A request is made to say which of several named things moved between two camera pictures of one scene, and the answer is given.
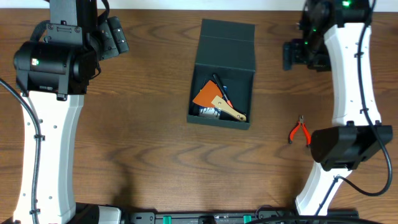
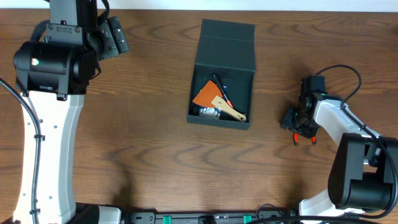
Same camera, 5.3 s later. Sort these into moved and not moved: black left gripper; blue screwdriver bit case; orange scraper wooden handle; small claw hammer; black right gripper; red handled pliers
Moved: black right gripper; red handled pliers
Not moved: black left gripper; small claw hammer; orange scraper wooden handle; blue screwdriver bit case
